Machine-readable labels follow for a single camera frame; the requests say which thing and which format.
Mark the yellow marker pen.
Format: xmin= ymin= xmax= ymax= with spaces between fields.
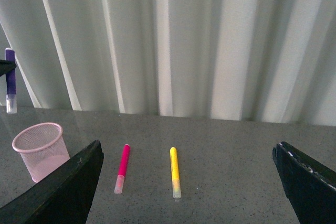
xmin=170 ymin=147 xmax=182 ymax=199

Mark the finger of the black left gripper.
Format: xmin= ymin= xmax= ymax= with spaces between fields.
xmin=0 ymin=60 xmax=16 ymax=76

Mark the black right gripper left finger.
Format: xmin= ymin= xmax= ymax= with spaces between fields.
xmin=1 ymin=140 xmax=104 ymax=223

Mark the pink marker pen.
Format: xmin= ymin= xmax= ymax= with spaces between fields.
xmin=114 ymin=144 xmax=131 ymax=194

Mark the white pleated curtain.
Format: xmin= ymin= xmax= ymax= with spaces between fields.
xmin=1 ymin=0 xmax=335 ymax=125

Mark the purple marker pen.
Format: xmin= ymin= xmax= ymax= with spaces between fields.
xmin=5 ymin=48 xmax=17 ymax=114

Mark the pink mesh pen cup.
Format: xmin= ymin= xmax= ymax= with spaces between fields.
xmin=12 ymin=122 xmax=70 ymax=183

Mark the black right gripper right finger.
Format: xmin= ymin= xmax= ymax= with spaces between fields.
xmin=272 ymin=142 xmax=335 ymax=223

